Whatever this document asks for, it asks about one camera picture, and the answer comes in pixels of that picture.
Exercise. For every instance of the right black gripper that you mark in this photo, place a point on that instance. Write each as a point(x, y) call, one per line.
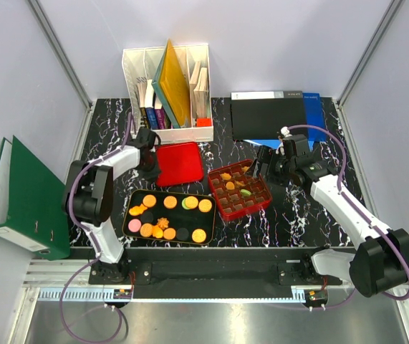
point(268, 155)

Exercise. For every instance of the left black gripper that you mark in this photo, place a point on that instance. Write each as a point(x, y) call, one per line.
point(152, 175)

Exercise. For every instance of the red tin lid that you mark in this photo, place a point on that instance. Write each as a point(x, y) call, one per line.
point(179, 164)

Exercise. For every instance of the green sandwich cookie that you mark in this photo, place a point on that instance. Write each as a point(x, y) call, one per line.
point(245, 193)
point(183, 203)

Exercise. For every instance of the red tin box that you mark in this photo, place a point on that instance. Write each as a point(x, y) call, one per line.
point(236, 193)

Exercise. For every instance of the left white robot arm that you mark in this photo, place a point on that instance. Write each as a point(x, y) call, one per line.
point(89, 191)

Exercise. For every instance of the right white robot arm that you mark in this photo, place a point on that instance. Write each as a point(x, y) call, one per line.
point(381, 259)

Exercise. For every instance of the light blue folder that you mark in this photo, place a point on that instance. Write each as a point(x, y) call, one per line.
point(274, 144)

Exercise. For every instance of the large round biscuit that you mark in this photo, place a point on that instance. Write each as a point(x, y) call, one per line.
point(149, 200)

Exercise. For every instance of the flower cookie in box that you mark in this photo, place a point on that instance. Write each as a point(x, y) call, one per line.
point(226, 176)

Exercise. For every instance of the round biscuit behind green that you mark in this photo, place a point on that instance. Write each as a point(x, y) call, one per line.
point(170, 202)

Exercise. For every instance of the round cookie in box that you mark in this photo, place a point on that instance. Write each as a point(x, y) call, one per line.
point(230, 185)

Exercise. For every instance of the fish shaped cookie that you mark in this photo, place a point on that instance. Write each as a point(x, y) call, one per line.
point(137, 210)

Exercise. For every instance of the black cookie tray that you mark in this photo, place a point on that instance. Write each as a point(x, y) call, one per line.
point(178, 217)

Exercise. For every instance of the black sandwich cookie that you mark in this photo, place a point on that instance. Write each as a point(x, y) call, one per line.
point(182, 234)
point(147, 217)

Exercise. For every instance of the black folder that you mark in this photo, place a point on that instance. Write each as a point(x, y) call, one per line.
point(259, 115)

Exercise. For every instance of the swirl meringue cookie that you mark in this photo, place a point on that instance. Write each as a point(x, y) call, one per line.
point(163, 223)

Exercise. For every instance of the pink sandwich cookie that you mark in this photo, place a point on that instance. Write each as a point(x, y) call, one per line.
point(134, 225)

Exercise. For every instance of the lower round biscuit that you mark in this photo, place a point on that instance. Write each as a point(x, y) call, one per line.
point(146, 230)

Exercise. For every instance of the small fish cookie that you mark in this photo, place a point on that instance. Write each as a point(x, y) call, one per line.
point(157, 232)

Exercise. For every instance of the far right round biscuit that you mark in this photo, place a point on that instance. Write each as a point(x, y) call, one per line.
point(205, 205)

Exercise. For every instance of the plain round orange cookie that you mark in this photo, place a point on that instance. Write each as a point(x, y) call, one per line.
point(169, 234)

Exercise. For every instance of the orange small box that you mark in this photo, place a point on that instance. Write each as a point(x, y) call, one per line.
point(203, 122)

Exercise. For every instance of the corner round biscuit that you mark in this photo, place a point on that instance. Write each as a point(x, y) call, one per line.
point(198, 236)

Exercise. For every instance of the white file organizer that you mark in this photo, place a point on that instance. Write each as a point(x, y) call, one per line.
point(139, 66)

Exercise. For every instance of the yellow teal book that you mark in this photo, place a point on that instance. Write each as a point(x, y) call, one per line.
point(171, 88)

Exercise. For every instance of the green ring binder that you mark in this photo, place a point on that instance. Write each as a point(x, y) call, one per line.
point(30, 203)

